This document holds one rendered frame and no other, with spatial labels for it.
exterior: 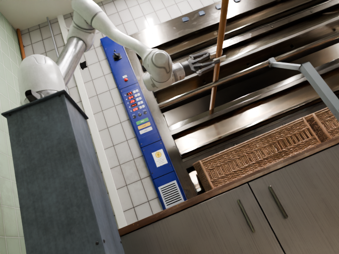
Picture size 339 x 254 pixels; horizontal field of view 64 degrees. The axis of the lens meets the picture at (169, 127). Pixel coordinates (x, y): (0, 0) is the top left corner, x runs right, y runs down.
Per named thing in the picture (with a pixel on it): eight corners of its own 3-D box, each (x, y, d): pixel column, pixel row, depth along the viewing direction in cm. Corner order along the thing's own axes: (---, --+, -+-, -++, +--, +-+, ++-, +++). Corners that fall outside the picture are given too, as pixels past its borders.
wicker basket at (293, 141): (209, 205, 165) (191, 165, 176) (292, 169, 167) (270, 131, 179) (211, 191, 121) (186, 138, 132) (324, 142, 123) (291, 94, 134)
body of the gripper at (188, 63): (179, 68, 146) (195, 62, 147) (185, 80, 142) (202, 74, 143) (178, 59, 139) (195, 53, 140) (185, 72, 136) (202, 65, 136)
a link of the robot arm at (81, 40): (11, 107, 106) (13, 135, 123) (53, 120, 110) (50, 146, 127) (74, 7, 154) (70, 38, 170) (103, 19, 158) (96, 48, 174)
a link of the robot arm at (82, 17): (109, 8, 145) (104, 28, 156) (86, -13, 148) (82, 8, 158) (90, 13, 137) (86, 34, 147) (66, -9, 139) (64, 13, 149)
